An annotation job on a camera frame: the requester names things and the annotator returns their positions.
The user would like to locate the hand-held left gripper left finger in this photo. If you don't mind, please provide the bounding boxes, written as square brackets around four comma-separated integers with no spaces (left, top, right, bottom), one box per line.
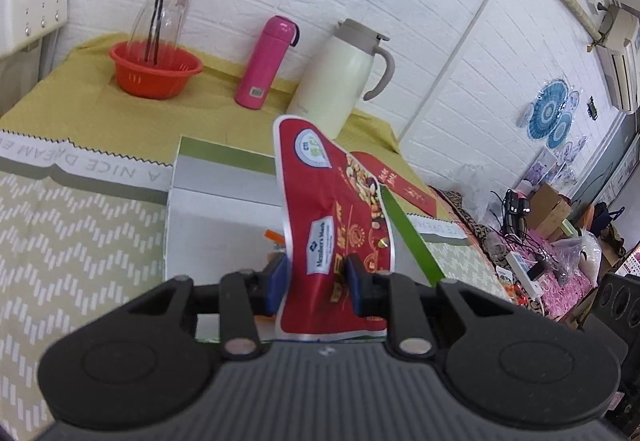
[127,253,291,357]

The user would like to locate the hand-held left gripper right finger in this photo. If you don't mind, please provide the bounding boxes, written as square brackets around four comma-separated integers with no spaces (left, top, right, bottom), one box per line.
[345,253,506,357]

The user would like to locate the green cardboard box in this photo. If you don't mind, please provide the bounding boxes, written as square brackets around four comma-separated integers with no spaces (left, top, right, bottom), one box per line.
[162,135,448,344]

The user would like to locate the red nut snack packet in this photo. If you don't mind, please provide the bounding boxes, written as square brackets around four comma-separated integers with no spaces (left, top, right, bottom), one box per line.
[272,115,398,342]

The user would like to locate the clear plastic bag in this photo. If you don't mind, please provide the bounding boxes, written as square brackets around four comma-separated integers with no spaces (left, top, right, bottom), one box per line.
[452,164,496,222]

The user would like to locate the white power strip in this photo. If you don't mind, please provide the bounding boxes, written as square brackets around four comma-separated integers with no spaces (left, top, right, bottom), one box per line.
[505,251,543,299]

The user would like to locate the pink floral cloth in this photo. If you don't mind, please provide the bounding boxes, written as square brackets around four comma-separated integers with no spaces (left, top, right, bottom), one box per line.
[450,191,601,322]

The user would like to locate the cream thermal jug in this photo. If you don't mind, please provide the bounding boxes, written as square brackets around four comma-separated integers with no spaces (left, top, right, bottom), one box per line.
[286,18,396,140]

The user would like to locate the brown cardboard box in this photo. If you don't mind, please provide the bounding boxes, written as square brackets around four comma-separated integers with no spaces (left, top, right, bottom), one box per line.
[525,184,573,239]

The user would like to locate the beige chevron table mat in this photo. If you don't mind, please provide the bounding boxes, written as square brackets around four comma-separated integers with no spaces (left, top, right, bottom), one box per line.
[0,128,506,441]

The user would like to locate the pink thermos bottle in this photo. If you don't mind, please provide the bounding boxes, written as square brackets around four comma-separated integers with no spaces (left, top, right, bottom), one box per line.
[235,15,302,110]

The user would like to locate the white plastic bag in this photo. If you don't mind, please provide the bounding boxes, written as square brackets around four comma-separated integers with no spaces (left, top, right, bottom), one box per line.
[552,233,601,287]

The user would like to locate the orange plastic bowl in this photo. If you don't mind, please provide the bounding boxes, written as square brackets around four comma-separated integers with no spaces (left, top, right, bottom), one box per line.
[110,41,204,100]

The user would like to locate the yellow tablecloth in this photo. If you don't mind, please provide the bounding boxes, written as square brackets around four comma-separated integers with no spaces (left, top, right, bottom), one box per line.
[0,32,401,157]

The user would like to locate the glass carafe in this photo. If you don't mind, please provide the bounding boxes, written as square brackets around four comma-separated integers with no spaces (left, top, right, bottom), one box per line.
[131,0,193,64]

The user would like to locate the white air conditioner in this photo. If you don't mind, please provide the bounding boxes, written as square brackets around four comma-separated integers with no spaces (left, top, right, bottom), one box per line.
[599,0,640,114]

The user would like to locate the white water dispenser with screen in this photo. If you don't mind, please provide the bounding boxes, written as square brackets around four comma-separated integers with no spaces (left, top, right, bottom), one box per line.
[0,0,92,92]

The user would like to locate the black charger with cables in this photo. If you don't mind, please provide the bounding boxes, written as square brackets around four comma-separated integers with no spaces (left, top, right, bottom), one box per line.
[500,188,531,237]

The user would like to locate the small wall stickers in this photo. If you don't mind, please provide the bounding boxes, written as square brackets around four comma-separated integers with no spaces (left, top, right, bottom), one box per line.
[522,136,591,187]

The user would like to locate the blue round wall decoration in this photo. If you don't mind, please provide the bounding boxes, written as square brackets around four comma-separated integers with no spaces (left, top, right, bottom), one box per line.
[517,78,581,149]

